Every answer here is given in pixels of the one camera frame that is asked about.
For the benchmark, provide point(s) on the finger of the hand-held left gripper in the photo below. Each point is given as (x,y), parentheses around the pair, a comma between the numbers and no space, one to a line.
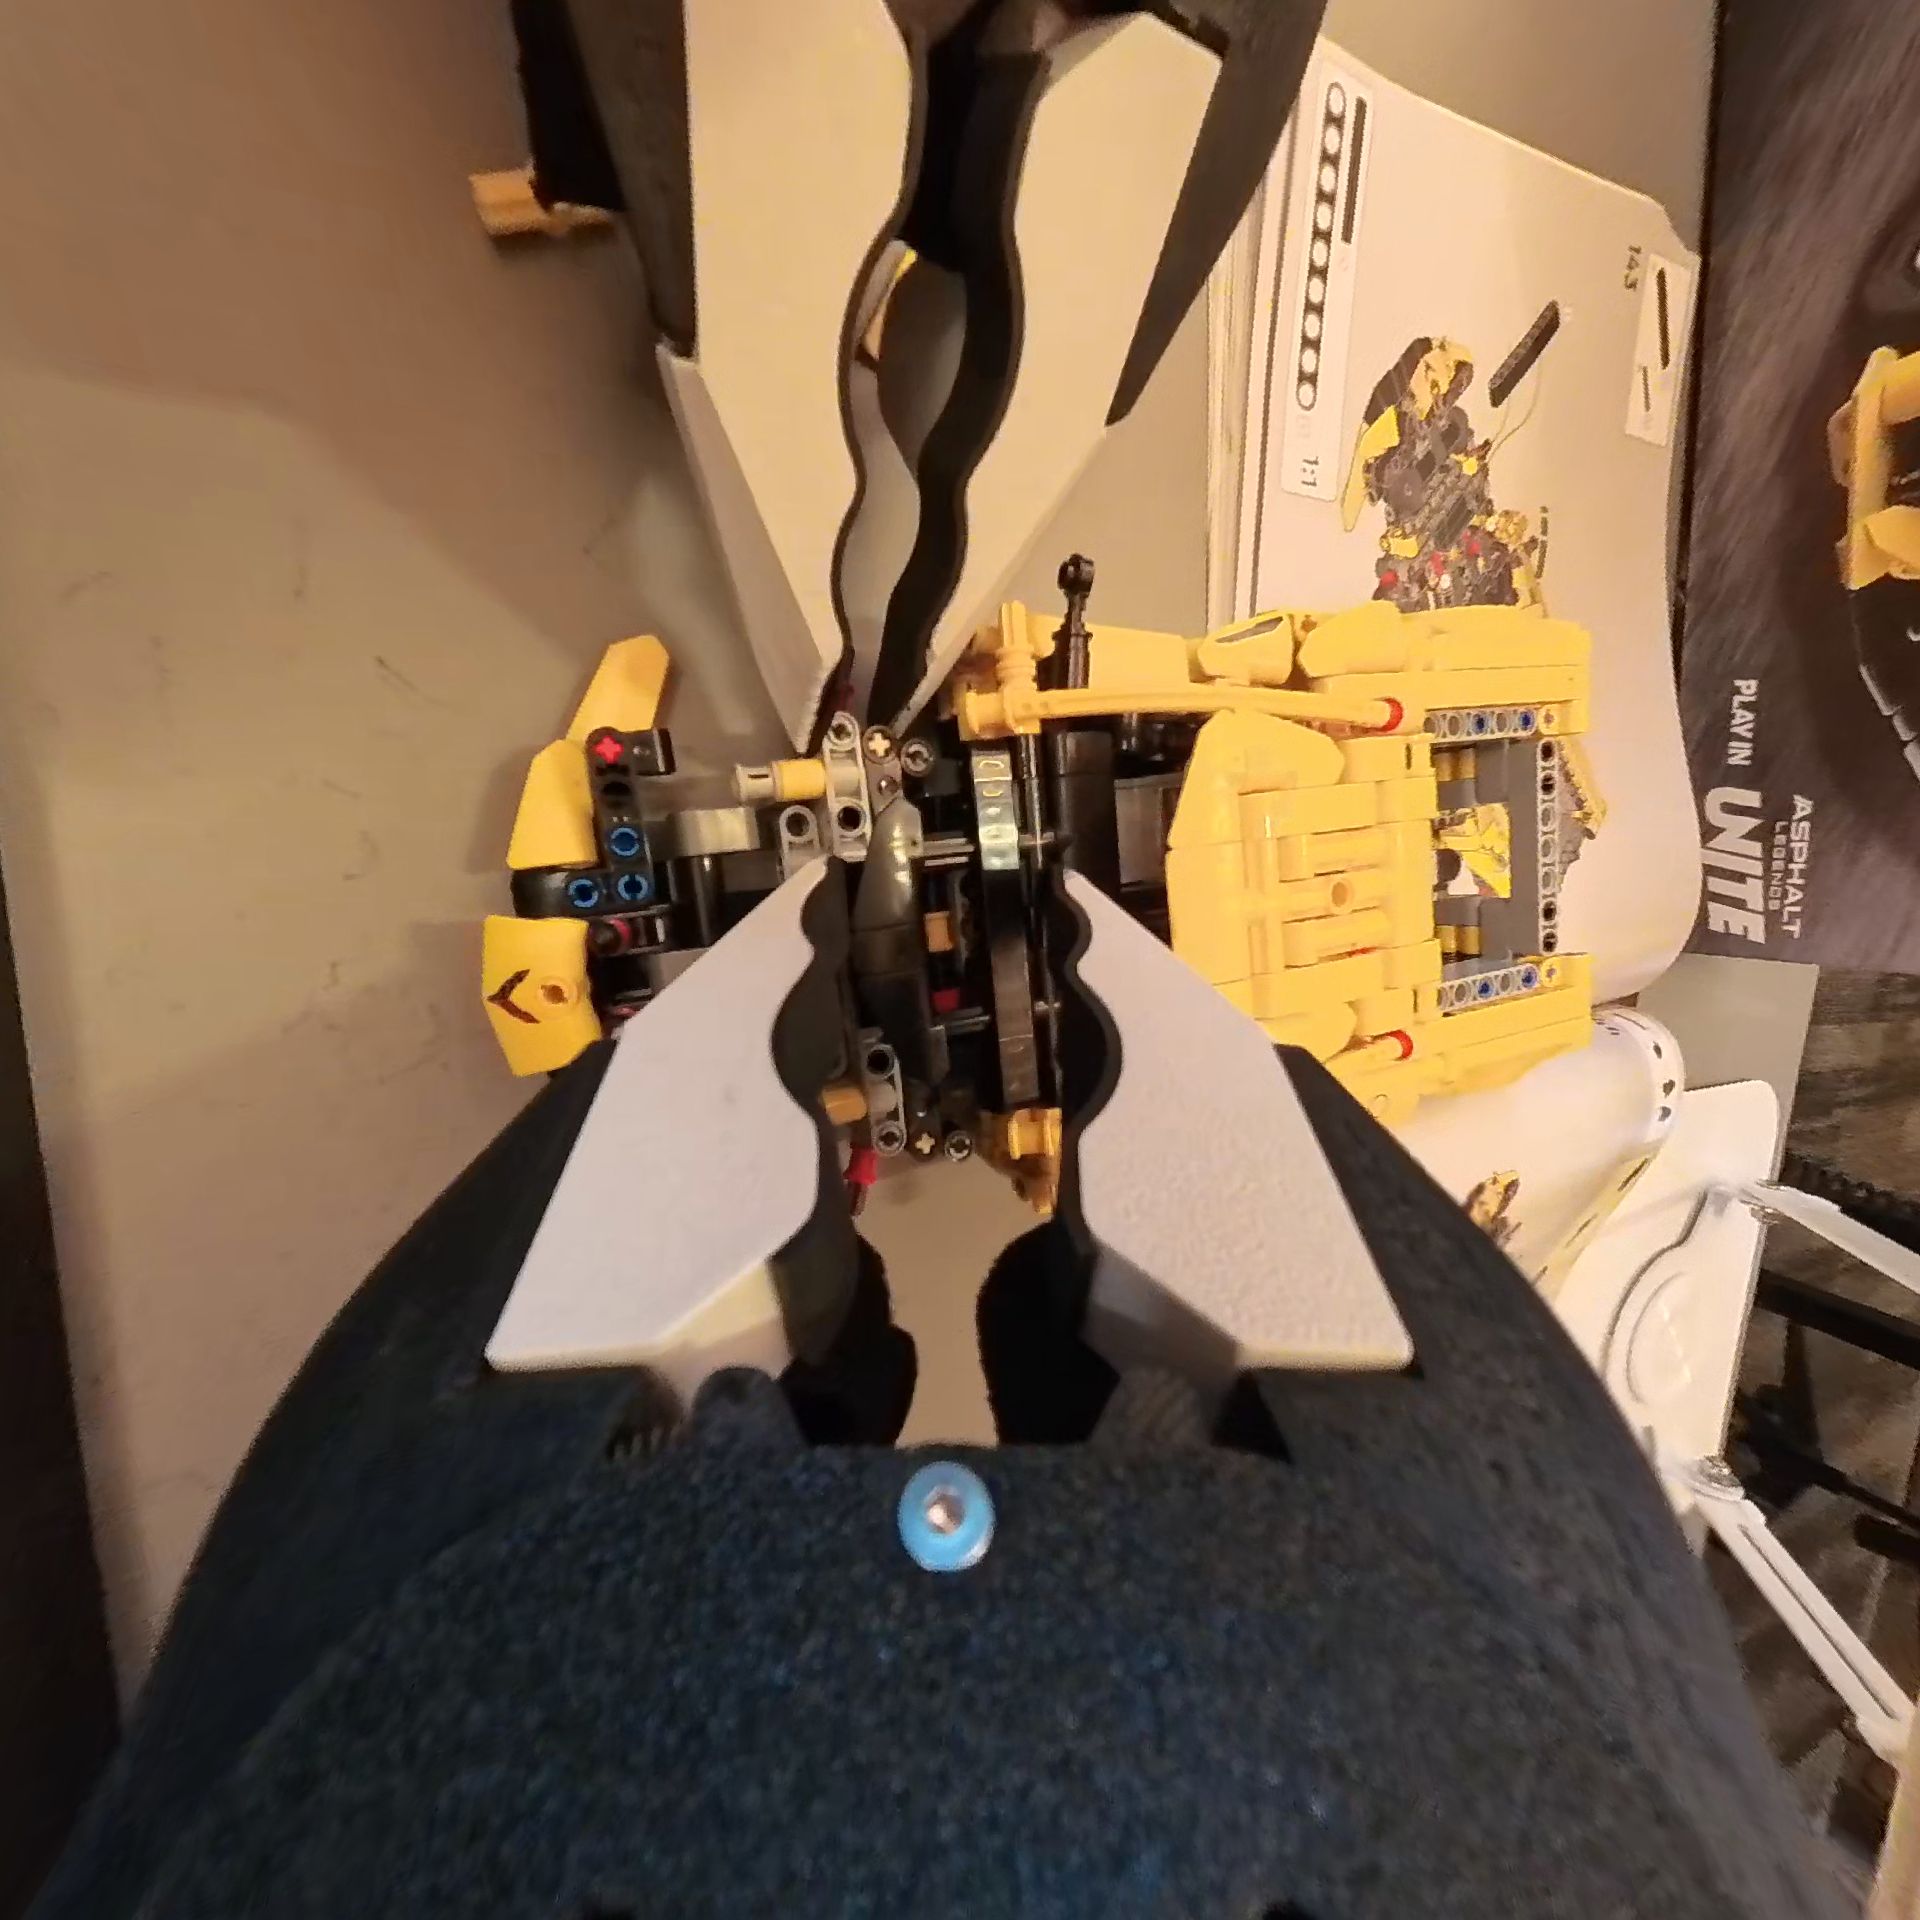
(1095,224)
(781,300)

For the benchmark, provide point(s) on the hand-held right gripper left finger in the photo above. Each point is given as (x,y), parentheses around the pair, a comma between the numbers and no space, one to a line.
(661,1201)

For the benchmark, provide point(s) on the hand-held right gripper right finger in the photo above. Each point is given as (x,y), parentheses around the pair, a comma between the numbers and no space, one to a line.
(1245,1201)

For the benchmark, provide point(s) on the yellow toy brick car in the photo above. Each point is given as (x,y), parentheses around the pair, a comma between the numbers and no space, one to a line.
(1321,840)

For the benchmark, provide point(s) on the grey desk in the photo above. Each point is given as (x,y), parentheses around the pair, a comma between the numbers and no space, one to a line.
(300,450)

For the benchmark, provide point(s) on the yellow brick panel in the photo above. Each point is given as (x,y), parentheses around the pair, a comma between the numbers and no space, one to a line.
(518,201)

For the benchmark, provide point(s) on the open instruction booklet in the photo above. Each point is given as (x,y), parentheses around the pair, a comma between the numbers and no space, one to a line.
(1500,224)

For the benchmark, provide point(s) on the toy car set cardboard box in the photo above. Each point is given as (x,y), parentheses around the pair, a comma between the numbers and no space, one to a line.
(1801,148)

